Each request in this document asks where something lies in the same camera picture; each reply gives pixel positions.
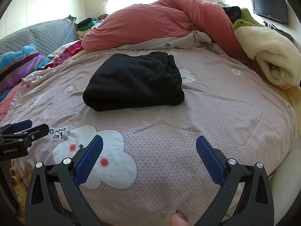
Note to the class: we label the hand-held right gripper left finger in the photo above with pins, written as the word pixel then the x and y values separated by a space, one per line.
pixel 89 160

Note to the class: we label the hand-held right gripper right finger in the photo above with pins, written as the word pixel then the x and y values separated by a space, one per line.
pixel 209 160

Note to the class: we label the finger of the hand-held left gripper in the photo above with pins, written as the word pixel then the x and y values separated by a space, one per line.
pixel 38 131
pixel 22 124

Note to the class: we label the black sweater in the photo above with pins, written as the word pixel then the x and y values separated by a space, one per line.
pixel 131 82

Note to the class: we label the stack of folded clothes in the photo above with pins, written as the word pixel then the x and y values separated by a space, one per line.
pixel 89 24

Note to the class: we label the person's left hand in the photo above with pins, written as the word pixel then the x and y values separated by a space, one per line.
pixel 13 176

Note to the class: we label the person's right hand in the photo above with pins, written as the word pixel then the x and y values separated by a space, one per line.
pixel 178 219

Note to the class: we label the pink strawberry print bedsheet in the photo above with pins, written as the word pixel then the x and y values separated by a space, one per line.
pixel 211 113

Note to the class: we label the striped fleece blanket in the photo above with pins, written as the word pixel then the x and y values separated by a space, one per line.
pixel 16 68

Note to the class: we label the red cloth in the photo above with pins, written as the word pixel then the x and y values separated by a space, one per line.
pixel 68 51

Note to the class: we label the grey quilted headboard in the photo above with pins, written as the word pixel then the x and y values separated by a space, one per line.
pixel 47 35

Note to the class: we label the cream fleece blanket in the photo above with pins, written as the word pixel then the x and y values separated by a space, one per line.
pixel 265 44

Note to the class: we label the black media box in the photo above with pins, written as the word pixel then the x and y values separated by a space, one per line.
pixel 282 31

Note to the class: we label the dark cloth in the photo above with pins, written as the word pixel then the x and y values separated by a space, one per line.
pixel 231 13

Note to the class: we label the green cloth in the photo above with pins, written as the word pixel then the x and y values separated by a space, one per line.
pixel 249 16

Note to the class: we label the pink duvet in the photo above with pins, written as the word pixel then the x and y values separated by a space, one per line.
pixel 145 21

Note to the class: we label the black television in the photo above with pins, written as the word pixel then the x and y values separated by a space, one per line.
pixel 270 7

